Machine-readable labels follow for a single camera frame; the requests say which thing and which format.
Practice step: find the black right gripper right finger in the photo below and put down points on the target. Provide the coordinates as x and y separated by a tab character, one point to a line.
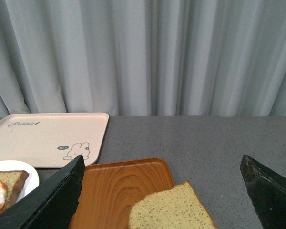
267	191

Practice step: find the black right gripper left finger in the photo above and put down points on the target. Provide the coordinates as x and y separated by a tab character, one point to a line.
52	204

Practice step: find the white round plate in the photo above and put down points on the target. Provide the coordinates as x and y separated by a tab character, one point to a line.
31	182

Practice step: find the bread slice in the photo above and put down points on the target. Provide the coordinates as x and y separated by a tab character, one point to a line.
14	181
177	208

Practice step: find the brown wooden tray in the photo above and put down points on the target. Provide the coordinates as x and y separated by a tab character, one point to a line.
109	191

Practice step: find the pink rabbit tray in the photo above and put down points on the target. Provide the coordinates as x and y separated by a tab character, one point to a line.
52	140

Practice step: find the grey curtain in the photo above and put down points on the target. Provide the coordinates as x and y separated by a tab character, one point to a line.
143	57

